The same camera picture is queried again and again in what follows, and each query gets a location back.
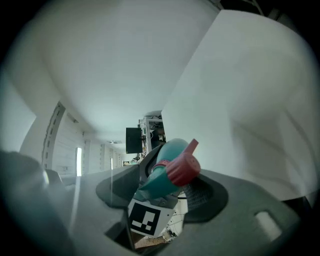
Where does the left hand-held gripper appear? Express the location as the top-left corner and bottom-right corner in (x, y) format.
(127, 144), (181, 238)

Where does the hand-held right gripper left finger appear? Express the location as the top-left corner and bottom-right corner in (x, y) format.
(0, 149), (141, 256)

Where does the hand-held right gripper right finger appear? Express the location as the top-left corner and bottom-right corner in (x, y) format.
(149, 169), (304, 256)

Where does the teal spray bottle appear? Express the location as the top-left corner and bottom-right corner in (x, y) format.
(156, 138), (191, 166)

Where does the pink spray nozzle head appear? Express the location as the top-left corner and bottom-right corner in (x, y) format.
(138, 138), (202, 202)

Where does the black monitor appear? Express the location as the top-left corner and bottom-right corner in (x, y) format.
(125, 127), (144, 155)

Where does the white table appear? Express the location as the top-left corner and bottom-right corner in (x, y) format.
(161, 9), (320, 202)

